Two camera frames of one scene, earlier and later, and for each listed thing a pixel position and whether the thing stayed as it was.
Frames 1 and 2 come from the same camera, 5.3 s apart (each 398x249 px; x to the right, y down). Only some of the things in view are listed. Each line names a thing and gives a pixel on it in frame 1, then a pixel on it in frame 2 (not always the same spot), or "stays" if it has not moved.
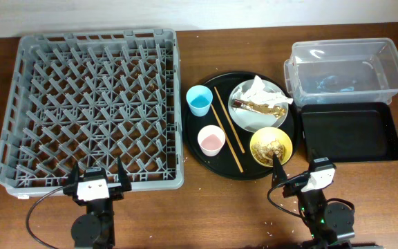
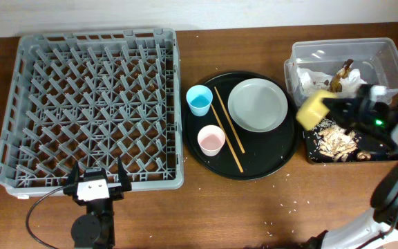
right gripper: [279, 173] -> [358, 115]
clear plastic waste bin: [345, 72] stays
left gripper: [117, 191] stays
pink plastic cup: [211, 139] stays
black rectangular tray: [347, 132] stays
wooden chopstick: [227, 138] stays
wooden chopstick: [229, 120] stays
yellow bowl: [267, 141] -> [312, 109]
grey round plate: [253, 122] stays
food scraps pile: [264, 152] -> [331, 139]
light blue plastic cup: [199, 97] stays
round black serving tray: [233, 124] stays
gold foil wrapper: [264, 108] -> [335, 84]
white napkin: [256, 92] -> [309, 79]
